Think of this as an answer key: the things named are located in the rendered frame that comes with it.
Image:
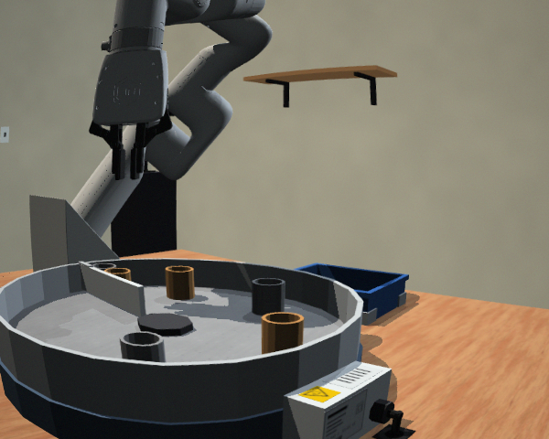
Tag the bronze bushing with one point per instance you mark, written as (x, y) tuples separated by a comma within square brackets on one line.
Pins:
[(180, 282), (120, 272), (281, 331)]

